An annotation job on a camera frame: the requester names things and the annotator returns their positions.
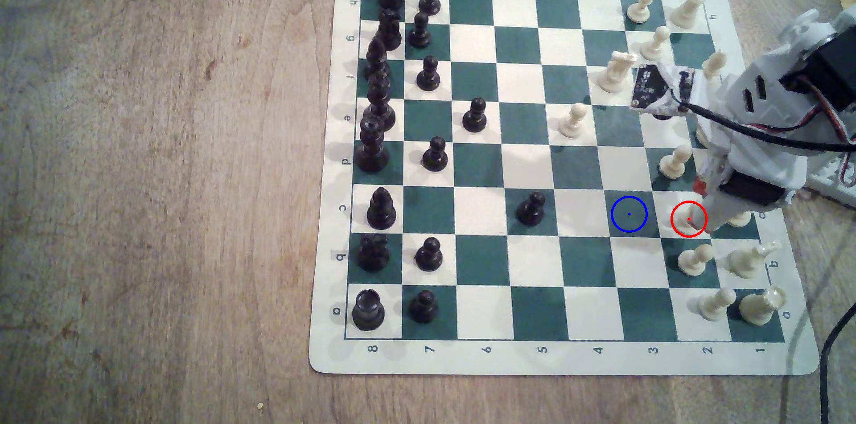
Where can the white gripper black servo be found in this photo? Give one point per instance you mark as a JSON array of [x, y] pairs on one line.
[[752, 190]]

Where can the white pawn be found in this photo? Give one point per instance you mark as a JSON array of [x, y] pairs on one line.
[[694, 261], [685, 218], [713, 305], [640, 9], [572, 123], [655, 46], [673, 164]]

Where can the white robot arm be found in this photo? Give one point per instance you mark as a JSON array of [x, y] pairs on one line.
[[802, 33]]

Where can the green and white chess mat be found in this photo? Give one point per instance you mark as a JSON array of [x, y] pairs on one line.
[[481, 210]]

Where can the white bishop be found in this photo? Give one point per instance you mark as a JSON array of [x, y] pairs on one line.
[[714, 64], [741, 219]]

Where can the white king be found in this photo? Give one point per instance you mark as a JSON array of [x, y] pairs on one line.
[[702, 136]]

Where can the white knight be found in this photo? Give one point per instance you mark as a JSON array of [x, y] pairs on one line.
[[612, 75], [747, 263]]

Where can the white perforated base block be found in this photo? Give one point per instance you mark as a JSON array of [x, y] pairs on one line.
[[832, 184]]

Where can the white rook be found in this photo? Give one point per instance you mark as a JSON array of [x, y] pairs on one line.
[[689, 9], [759, 309]]

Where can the black bishop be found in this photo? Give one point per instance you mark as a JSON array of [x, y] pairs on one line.
[[376, 61], [381, 210]]

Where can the black queen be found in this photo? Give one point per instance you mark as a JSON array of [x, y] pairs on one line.
[[371, 146]]

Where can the black knight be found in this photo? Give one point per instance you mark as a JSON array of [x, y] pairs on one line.
[[373, 253], [389, 31]]

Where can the black king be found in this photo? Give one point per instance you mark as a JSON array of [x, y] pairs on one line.
[[380, 103]]

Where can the taped camera circuit board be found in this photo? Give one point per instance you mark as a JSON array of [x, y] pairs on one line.
[[652, 84]]

